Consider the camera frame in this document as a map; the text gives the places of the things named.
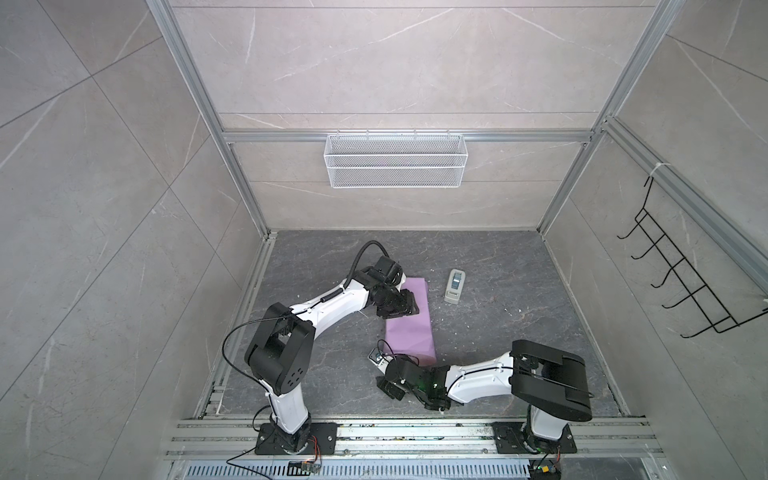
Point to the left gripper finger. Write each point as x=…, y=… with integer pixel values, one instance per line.
x=406, y=301
x=395, y=311

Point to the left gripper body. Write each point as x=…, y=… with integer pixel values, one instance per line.
x=391, y=296

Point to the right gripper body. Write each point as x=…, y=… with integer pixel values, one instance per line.
x=422, y=399

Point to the pink wrapping paper sheet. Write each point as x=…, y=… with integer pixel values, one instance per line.
x=412, y=335

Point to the grey tape dispenser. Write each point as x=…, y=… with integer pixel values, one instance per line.
x=454, y=287

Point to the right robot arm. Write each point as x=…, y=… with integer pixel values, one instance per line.
x=552, y=382

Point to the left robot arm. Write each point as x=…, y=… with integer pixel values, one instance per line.
x=281, y=348

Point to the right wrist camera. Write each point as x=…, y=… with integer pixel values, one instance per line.
x=378, y=360

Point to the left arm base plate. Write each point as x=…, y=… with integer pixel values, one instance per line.
x=307, y=439

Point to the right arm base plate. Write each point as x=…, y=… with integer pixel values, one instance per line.
x=517, y=438

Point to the white wire mesh basket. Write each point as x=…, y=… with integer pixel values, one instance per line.
x=370, y=161

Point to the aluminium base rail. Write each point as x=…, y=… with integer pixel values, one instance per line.
x=237, y=447

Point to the black wire hook rack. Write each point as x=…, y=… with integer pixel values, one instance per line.
x=718, y=318

